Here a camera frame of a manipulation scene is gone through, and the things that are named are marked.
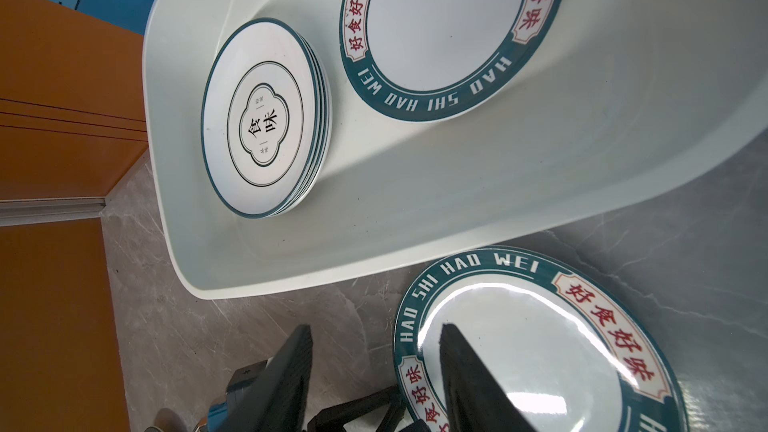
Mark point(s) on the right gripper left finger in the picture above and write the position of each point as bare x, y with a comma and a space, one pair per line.
276, 400

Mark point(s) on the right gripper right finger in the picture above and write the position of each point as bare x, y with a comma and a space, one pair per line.
474, 399

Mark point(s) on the cloud pattern white plate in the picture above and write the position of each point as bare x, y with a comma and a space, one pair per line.
266, 119

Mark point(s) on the white plastic bin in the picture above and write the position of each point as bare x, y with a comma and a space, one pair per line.
623, 100

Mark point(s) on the green lettered rim plate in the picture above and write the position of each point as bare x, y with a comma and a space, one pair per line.
432, 60

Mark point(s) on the left aluminium corner post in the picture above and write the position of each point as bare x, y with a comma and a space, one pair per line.
50, 210

